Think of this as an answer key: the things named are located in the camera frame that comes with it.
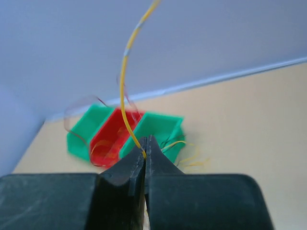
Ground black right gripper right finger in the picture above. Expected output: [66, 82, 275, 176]
[145, 136, 274, 230]

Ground red yellow cable pile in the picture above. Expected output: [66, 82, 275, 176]
[63, 74, 212, 173]

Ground green far bin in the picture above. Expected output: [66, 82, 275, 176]
[64, 104, 114, 161]

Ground red middle bin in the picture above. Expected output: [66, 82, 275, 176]
[90, 108, 130, 168]

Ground green bin near cables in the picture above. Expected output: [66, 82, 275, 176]
[134, 112, 185, 163]

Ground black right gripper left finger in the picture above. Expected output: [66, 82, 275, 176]
[0, 147, 145, 230]

